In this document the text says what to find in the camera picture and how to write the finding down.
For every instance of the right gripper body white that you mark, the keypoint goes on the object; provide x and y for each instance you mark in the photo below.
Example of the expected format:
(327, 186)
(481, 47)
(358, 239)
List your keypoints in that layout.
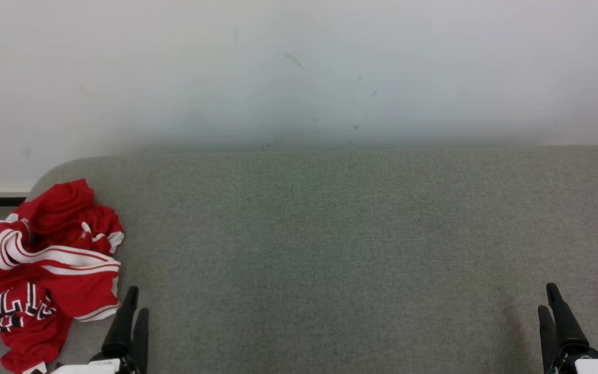
(584, 363)

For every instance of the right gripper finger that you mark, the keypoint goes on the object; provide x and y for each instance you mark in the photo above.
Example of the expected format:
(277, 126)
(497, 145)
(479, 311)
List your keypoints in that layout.
(569, 332)
(548, 343)

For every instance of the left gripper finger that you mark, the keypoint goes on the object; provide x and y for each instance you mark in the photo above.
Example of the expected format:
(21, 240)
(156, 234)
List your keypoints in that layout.
(121, 327)
(140, 343)

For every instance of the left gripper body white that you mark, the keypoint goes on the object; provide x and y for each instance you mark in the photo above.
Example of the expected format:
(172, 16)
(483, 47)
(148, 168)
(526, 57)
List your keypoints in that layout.
(102, 366)

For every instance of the red Bulls 23 jersey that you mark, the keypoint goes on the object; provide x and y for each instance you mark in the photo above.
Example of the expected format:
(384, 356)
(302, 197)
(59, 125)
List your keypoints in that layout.
(70, 291)

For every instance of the red shorts white side patches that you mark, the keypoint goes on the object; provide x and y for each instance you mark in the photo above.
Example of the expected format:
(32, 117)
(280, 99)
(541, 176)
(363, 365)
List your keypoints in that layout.
(63, 208)

